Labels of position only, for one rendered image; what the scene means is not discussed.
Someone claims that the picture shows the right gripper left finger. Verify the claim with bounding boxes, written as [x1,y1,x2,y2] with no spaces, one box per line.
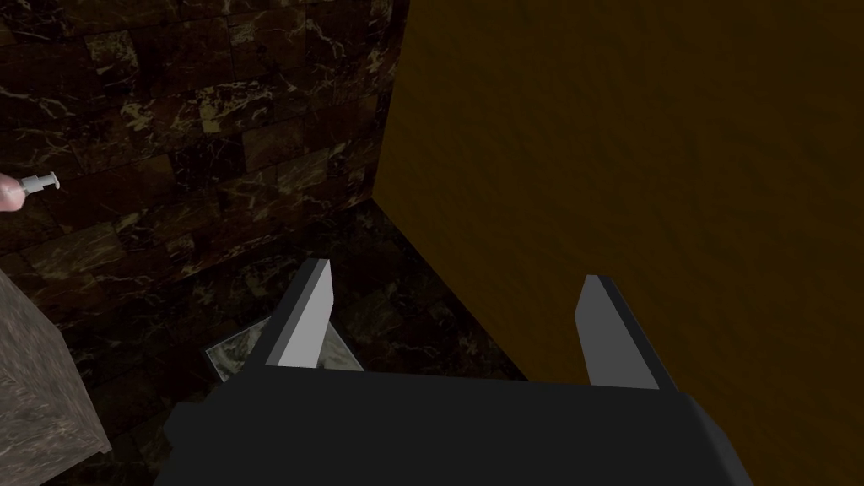
[242,258,335,371]

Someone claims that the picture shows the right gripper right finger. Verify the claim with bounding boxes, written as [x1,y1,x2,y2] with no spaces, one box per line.
[574,273,679,392]

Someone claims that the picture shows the pale marble slab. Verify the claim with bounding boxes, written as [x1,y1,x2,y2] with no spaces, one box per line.
[204,316,365,383]

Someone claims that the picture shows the brown wooden door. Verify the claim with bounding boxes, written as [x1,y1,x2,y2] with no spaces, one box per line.
[370,0,864,486]

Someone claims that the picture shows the grey stone block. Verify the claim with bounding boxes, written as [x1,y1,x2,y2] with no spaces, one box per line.
[0,268,113,486]

